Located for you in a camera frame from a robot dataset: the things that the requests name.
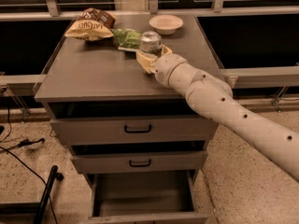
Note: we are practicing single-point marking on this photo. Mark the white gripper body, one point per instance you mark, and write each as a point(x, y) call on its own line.
point(165, 67)

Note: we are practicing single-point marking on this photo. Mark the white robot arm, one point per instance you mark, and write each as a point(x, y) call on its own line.
point(213, 99)

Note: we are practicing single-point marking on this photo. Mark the grey top drawer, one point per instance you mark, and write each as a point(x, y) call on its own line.
point(102, 122)

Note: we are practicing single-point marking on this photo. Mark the grey drawer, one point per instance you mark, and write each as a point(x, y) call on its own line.
point(163, 197)
point(102, 122)
point(165, 156)

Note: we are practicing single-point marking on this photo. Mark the grey drawer cabinet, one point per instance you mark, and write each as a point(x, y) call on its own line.
point(98, 71)

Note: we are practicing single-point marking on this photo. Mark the grey middle drawer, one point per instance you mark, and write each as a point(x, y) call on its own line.
point(165, 156)

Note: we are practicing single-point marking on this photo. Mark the grey bottom drawer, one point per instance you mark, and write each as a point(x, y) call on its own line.
point(163, 197)

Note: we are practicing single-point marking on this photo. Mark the white bowl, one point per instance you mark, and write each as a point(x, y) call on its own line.
point(166, 24)

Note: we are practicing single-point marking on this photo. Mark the green snack bag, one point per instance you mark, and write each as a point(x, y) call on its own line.
point(127, 39)

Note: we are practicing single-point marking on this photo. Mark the brown yellow chip bag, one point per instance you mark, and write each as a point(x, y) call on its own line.
point(92, 25)

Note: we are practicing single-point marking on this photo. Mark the black stand leg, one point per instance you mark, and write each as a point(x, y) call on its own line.
point(37, 209)

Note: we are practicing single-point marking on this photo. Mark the black top drawer handle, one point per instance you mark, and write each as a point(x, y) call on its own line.
point(145, 129)

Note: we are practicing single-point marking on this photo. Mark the black drawer handle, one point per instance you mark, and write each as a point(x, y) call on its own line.
point(140, 164)
point(145, 129)

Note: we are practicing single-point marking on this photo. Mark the black middle drawer handle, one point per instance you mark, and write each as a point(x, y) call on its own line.
point(140, 164)

